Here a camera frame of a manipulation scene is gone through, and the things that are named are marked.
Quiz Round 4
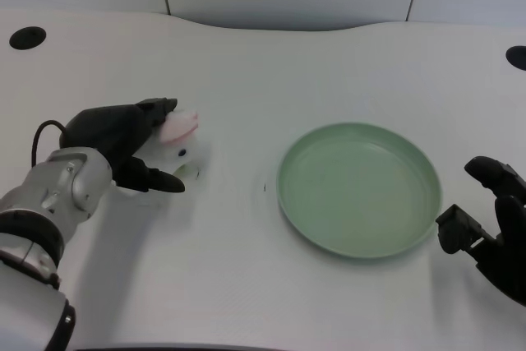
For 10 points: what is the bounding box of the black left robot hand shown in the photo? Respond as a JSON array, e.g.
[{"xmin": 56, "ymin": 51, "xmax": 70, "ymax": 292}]
[{"xmin": 59, "ymin": 97, "xmax": 186, "ymax": 193}]

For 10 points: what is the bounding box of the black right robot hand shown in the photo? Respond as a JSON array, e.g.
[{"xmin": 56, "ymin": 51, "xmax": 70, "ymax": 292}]
[{"xmin": 435, "ymin": 156, "xmax": 526, "ymax": 307}]

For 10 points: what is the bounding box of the white plush rabbit doll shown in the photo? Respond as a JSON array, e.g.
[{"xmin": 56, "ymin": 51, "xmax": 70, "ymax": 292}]
[{"xmin": 122, "ymin": 106, "xmax": 206, "ymax": 198}]

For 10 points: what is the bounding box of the green round plate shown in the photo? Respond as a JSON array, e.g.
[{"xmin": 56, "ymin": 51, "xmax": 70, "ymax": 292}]
[{"xmin": 276, "ymin": 121, "xmax": 445, "ymax": 261}]

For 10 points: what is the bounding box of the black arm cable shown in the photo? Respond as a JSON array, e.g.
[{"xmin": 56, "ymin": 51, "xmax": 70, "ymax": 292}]
[{"xmin": 31, "ymin": 119, "xmax": 69, "ymax": 167}]

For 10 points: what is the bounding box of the black round cable grommet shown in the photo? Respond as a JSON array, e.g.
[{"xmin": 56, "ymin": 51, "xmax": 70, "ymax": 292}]
[
  {"xmin": 8, "ymin": 26, "xmax": 47, "ymax": 50},
  {"xmin": 505, "ymin": 45, "xmax": 526, "ymax": 69}
]

